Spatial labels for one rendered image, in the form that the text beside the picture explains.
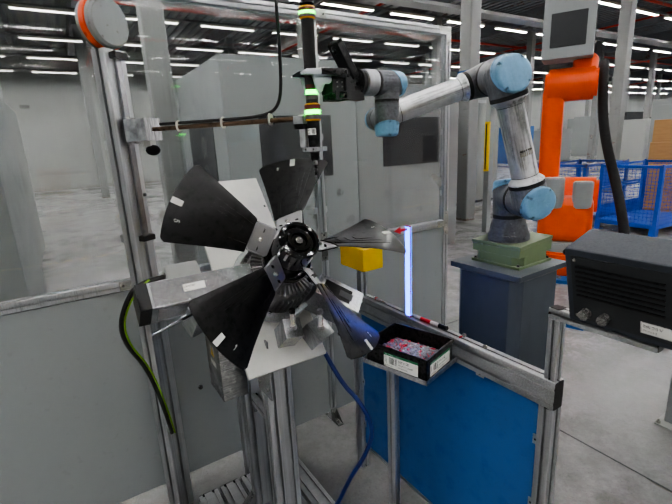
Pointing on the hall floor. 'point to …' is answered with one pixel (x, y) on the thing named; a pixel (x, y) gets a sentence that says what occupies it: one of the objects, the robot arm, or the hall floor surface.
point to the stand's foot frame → (310, 488)
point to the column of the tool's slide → (160, 348)
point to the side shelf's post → (243, 435)
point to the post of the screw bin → (393, 437)
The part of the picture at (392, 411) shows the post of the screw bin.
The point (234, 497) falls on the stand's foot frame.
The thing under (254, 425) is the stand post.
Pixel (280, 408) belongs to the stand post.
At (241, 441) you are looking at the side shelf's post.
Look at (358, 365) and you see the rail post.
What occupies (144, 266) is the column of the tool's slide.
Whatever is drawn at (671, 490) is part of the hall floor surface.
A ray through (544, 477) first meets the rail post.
